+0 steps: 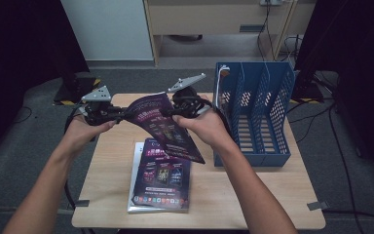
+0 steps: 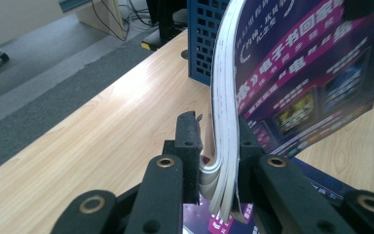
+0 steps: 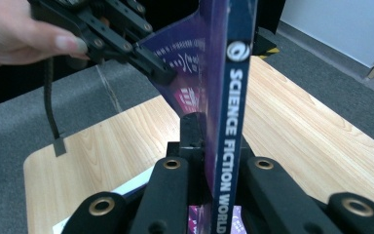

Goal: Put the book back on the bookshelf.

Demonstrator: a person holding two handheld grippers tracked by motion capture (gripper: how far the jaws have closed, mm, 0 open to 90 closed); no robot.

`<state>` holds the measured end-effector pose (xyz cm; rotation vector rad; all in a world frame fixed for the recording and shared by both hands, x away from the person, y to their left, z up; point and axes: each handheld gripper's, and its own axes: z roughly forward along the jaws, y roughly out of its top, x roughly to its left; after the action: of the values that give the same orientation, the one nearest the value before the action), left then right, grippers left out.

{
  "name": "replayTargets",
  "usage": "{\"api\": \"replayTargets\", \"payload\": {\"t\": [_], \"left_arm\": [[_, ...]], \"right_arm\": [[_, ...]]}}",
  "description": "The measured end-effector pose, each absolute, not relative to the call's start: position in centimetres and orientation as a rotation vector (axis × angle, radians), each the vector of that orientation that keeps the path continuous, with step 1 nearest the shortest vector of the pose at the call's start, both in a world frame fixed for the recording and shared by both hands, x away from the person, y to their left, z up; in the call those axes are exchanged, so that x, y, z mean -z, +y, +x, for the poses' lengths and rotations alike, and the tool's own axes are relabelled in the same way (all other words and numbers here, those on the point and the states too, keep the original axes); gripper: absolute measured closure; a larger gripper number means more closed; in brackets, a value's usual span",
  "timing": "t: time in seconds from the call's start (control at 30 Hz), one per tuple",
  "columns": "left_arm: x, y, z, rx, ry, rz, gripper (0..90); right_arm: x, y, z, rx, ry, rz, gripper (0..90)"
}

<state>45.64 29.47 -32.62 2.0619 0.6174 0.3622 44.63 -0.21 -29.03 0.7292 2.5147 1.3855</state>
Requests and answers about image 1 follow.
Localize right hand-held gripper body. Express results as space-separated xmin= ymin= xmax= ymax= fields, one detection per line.
xmin=168 ymin=72 xmax=213 ymax=119

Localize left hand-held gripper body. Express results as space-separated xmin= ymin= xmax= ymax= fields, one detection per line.
xmin=76 ymin=85 xmax=126 ymax=127

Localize white picture-grid book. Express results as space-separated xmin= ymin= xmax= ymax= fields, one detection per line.
xmin=127 ymin=141 xmax=189 ymax=214

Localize blue plastic file rack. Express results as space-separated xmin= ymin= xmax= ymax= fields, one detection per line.
xmin=212 ymin=61 xmax=296 ymax=168

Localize person's left hand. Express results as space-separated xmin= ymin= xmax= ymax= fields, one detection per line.
xmin=65 ymin=114 xmax=117 ymax=154

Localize person's right hand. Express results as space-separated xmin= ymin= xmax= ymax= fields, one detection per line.
xmin=172 ymin=108 xmax=233 ymax=150

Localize black yellow-striped stand base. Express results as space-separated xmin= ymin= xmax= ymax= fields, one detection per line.
xmin=290 ymin=72 xmax=325 ymax=104
xmin=53 ymin=72 xmax=101 ymax=106

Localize white cabinet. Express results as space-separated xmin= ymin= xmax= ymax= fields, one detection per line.
xmin=59 ymin=0 xmax=154 ymax=62

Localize light wooden desk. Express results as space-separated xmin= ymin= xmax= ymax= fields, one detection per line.
xmin=142 ymin=0 xmax=318 ymax=67

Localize dark curtain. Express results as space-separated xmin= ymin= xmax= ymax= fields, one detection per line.
xmin=293 ymin=0 xmax=374 ymax=176
xmin=0 ymin=0 xmax=91 ymax=164

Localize black floor cable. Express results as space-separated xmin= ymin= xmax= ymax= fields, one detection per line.
xmin=13 ymin=106 xmax=33 ymax=125
xmin=286 ymin=101 xmax=374 ymax=228

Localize black desk cables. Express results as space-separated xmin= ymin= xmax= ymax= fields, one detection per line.
xmin=256 ymin=0 xmax=305 ymax=62

